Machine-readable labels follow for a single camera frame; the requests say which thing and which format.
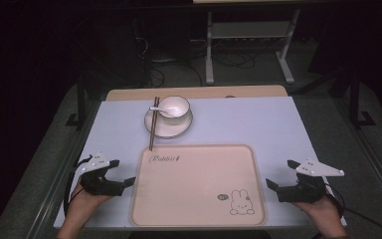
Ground wooden table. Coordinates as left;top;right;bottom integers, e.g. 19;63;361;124
105;85;288;102

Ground right hand-held gripper black cable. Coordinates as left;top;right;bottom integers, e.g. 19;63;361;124
324;183;382;239

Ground brown wooden chopstick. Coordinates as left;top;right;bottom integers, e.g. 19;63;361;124
149;97;160;152
148;96;158;152

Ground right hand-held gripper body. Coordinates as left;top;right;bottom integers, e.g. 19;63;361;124
277;157;345;204

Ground white ceramic spoon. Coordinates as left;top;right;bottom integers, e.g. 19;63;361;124
149;106;174;118

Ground pink tray with rabbit print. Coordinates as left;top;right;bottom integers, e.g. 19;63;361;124
129;143;268;228

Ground black metal stand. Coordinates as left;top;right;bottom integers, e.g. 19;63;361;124
65;71;89;127
348;68;377;129

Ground black floor cables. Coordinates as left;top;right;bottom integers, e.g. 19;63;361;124
212;49;258;70

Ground hand-held gripper black cable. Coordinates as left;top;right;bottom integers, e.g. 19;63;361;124
324;183;382;239
63;154;95;215

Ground person's left hand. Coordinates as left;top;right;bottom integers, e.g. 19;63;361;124
66;183;114;230

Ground left hand-held gripper black cable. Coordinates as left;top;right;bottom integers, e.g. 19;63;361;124
63;154;95;215

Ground person's right hand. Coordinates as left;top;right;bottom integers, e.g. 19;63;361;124
292;194;345;234

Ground white ceramic plate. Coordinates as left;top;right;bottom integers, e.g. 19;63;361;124
143;105;194;139

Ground black floor cable loop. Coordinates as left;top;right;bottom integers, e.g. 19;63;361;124
143;61;204;90

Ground white ceramic bowl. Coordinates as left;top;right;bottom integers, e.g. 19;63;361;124
157;95;191;120

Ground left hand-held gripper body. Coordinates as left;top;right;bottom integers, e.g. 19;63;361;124
79;151;125;197

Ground white metal desk frame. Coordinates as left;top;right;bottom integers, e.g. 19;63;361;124
204;9;302;86

